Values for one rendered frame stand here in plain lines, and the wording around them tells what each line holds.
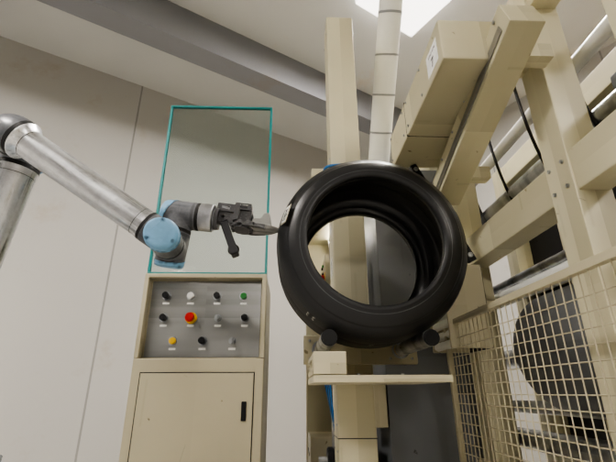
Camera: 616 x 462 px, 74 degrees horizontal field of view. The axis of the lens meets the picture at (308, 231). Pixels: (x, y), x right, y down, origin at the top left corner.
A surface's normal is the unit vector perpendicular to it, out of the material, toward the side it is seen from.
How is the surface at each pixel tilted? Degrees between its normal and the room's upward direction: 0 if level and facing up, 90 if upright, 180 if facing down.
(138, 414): 90
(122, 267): 90
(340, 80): 90
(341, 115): 90
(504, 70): 162
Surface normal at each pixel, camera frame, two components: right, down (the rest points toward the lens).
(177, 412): 0.04, -0.36
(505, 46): 0.02, 0.77
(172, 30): 0.54, -0.31
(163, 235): 0.22, -0.25
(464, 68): 0.00, 0.93
